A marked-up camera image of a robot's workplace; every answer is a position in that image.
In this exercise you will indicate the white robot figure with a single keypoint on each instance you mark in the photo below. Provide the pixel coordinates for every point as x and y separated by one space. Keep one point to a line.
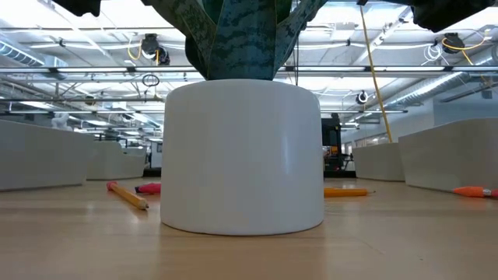
60 122

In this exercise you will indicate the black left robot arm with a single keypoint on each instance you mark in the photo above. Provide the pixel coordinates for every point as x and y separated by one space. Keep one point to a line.
78 5

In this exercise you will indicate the silver ventilation duct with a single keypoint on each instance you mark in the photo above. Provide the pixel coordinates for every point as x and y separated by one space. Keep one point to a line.
439 86

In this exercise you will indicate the grey plastic bin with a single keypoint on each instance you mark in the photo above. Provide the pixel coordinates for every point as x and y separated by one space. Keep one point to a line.
39 155
377 163
455 155

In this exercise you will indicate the black equipment rack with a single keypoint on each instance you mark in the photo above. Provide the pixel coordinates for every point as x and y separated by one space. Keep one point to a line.
330 144

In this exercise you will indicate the red marker pen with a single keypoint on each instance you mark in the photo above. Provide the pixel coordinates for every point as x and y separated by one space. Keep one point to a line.
148 188

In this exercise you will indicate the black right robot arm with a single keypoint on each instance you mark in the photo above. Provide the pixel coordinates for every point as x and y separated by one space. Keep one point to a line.
447 13

